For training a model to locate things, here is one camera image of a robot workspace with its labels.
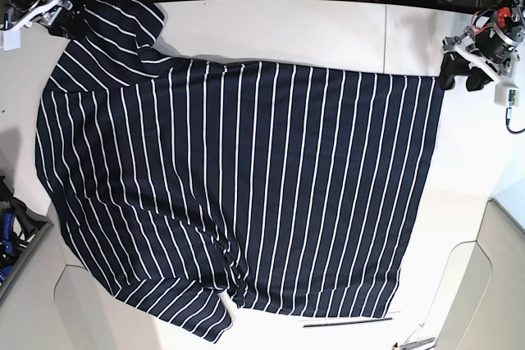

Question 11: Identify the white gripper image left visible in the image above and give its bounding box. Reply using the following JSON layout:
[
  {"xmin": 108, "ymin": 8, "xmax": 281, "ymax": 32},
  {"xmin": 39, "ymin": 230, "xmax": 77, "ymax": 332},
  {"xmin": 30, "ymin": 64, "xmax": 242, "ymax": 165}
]
[{"xmin": 7, "ymin": 0, "xmax": 87, "ymax": 39}]

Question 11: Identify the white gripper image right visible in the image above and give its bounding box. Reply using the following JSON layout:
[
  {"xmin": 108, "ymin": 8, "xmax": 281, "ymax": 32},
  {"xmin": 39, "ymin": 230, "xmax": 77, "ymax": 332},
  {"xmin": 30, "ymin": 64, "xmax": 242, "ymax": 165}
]
[{"xmin": 437, "ymin": 26, "xmax": 518, "ymax": 92}]

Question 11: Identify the navy white striped T-shirt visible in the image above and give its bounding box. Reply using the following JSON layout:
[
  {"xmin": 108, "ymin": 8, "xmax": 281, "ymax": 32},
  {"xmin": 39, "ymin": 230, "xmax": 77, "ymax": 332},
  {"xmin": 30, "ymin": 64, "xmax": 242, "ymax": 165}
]
[{"xmin": 35, "ymin": 0, "xmax": 443, "ymax": 343}]

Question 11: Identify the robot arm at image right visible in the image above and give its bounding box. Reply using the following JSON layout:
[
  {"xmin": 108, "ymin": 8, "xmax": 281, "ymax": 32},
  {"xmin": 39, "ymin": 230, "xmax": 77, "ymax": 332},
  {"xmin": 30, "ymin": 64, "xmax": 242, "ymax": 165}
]
[{"xmin": 438, "ymin": 0, "xmax": 524, "ymax": 102}]

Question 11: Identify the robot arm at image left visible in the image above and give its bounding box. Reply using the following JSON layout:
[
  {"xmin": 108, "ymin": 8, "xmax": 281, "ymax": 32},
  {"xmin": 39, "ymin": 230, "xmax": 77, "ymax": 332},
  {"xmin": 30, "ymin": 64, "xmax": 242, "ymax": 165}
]
[{"xmin": 1, "ymin": 0, "xmax": 87, "ymax": 50}]

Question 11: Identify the grey bin with blue items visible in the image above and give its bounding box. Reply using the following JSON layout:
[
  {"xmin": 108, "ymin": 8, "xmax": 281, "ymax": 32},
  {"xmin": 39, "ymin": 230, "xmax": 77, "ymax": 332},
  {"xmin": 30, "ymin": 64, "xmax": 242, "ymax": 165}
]
[{"xmin": 1, "ymin": 175, "xmax": 53, "ymax": 299}]

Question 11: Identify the small metal stand bottom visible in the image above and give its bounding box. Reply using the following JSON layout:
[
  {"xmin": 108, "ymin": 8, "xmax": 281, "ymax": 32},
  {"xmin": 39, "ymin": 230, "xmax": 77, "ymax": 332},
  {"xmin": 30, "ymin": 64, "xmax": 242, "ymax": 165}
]
[{"xmin": 391, "ymin": 323, "xmax": 437, "ymax": 350}]

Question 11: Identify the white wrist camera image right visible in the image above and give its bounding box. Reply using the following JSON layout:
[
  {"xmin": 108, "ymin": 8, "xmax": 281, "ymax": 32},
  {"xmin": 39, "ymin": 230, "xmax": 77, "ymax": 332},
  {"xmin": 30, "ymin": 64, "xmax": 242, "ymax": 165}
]
[{"xmin": 494, "ymin": 82, "xmax": 519, "ymax": 107}]

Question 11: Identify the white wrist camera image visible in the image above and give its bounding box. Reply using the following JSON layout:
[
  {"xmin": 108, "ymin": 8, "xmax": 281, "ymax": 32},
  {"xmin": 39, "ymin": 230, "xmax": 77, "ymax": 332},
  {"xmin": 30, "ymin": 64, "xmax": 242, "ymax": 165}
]
[
  {"xmin": 0, "ymin": 30, "xmax": 21, "ymax": 51},
  {"xmin": 494, "ymin": 82, "xmax": 519, "ymax": 107}
]

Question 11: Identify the black camera cable image right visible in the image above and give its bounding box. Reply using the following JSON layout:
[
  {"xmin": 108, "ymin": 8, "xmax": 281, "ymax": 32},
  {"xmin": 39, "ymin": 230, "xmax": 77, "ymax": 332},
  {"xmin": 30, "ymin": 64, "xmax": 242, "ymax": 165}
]
[{"xmin": 504, "ymin": 106, "xmax": 525, "ymax": 134}]

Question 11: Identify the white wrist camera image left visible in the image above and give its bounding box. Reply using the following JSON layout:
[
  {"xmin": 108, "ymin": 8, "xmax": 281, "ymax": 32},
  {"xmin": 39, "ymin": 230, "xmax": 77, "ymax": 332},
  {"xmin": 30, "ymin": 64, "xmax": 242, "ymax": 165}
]
[{"xmin": 0, "ymin": 30, "xmax": 21, "ymax": 51}]

